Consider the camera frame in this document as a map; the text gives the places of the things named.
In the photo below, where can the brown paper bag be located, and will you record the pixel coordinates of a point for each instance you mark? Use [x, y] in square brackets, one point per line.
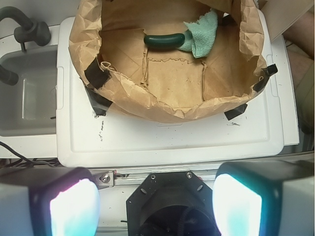
[169, 86]

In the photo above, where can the cardboard box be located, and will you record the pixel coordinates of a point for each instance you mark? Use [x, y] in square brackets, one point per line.
[281, 14]

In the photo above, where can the grey toy sink basin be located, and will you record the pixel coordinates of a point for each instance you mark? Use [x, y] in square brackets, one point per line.
[29, 107]

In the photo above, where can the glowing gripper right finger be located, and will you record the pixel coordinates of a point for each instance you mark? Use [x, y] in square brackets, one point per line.
[265, 198]

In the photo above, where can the light green cloth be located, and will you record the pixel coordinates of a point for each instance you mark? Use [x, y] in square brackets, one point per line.
[200, 35]

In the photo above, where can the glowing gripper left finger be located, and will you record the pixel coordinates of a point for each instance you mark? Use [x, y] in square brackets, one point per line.
[55, 201]

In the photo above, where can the green plastic pickle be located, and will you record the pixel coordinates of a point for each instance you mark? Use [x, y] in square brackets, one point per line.
[164, 42]

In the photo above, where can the black tape strip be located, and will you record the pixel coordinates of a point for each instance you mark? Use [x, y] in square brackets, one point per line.
[231, 114]
[266, 73]
[96, 76]
[99, 104]

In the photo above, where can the metal corner bracket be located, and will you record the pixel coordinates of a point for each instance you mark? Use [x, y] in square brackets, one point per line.
[104, 179]

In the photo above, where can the grey toy faucet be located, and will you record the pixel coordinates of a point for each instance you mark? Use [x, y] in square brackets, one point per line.
[29, 29]

